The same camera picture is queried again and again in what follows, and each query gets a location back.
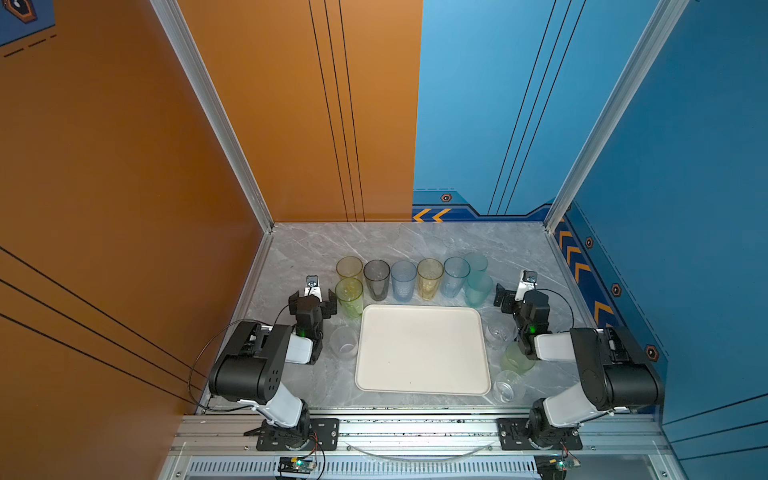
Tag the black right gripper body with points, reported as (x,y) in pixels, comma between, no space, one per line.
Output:
(507,300)

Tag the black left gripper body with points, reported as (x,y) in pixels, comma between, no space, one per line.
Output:
(327,303)

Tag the clear faceted cup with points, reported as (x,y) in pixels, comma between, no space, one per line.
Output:
(498,335)

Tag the clear textured cup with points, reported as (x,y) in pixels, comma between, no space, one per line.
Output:
(344,343)

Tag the teal textured cup front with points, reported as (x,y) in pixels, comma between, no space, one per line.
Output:
(477,289)

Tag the teal textured cup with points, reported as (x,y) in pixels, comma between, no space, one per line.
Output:
(477,289)
(478,264)

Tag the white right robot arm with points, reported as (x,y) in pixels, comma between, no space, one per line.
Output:
(613,371)

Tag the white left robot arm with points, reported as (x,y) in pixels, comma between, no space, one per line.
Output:
(250,367)

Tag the cream rectangular tray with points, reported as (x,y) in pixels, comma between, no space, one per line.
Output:
(435,350)

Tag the green tinted cup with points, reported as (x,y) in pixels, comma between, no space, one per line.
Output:
(350,295)

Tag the light green cup right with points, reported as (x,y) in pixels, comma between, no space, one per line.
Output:
(513,359)

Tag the yellow-brown tinted cup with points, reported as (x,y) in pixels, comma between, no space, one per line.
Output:
(350,267)

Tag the clear cup front right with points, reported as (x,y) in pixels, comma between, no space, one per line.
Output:
(509,388)

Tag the grey smoked cup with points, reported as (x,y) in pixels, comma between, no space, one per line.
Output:
(377,278)

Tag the light blue cup right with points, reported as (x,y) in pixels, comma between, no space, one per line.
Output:
(456,272)

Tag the light blue cup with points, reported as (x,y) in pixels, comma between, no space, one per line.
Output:
(403,278)
(456,272)

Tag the light blue cup left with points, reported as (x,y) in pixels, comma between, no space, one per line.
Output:
(403,278)

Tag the yellow tinted cup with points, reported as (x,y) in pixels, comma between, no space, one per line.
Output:
(430,272)

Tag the right circuit board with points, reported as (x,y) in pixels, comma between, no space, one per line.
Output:
(554,468)

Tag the left green circuit board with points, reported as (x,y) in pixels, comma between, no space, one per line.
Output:
(297,467)

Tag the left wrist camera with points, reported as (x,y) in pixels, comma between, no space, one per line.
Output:
(312,287)

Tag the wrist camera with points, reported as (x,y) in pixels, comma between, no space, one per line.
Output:
(312,287)
(527,282)

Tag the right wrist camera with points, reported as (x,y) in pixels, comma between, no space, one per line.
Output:
(527,282)

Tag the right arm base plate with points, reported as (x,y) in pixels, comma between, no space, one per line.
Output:
(523,434)

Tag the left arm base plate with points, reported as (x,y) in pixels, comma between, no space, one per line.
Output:
(324,430)

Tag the aluminium front rail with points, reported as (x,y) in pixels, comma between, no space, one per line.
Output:
(420,444)

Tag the right aluminium corner post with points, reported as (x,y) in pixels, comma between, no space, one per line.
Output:
(653,38)

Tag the aluminium corner post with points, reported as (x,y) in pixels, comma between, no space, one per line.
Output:
(653,38)
(177,31)

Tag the left aluminium corner post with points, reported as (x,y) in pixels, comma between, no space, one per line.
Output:
(177,31)

